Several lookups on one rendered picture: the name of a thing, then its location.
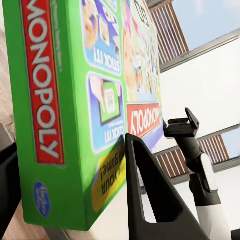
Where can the door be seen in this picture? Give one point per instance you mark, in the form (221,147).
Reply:
(222,148)

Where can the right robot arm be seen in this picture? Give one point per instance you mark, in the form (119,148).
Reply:
(210,211)

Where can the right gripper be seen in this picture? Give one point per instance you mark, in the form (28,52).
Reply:
(185,133)

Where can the board game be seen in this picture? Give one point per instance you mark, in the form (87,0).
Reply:
(83,74)

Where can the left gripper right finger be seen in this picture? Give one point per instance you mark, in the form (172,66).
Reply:
(174,220)

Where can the fixed window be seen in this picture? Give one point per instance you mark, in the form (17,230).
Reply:
(187,29)

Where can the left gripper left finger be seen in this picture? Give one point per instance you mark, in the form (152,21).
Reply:
(10,188)

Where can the bed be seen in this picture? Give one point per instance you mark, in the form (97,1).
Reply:
(113,224)

